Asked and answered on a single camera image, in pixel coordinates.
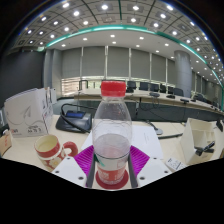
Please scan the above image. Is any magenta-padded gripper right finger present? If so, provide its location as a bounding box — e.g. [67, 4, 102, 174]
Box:
[127, 144, 173, 189]

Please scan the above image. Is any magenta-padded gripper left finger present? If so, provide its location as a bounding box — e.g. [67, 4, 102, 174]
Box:
[51, 144, 96, 189]

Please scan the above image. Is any clear red-capped water bottle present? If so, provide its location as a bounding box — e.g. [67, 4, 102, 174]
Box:
[91, 80, 133, 186]

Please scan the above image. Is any red floral ceramic mug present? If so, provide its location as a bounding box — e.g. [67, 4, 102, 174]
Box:
[33, 133, 79, 173]

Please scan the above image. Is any white printed paper sheet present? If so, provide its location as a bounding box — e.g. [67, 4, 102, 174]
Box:
[80, 123, 164, 160]

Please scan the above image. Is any black pen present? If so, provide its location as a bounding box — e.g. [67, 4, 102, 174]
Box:
[157, 132, 184, 140]

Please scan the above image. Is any black desk microphone console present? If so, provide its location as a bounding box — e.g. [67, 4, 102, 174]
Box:
[55, 103, 93, 134]

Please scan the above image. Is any black clip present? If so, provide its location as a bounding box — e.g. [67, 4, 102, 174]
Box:
[194, 140, 216, 157]

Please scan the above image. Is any long curved conference desk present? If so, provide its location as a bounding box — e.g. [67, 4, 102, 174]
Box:
[73, 88, 224, 123]

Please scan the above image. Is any white paper ream box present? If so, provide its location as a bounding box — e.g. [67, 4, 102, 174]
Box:
[3, 87, 54, 139]

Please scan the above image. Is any brown paper envelope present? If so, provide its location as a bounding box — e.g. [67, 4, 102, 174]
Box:
[0, 130, 13, 157]

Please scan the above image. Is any row of black chairs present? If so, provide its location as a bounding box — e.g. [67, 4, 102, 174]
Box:
[125, 79, 208, 101]

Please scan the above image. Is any ceiling lights group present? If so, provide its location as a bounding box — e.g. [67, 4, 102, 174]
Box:
[19, 0, 224, 78]

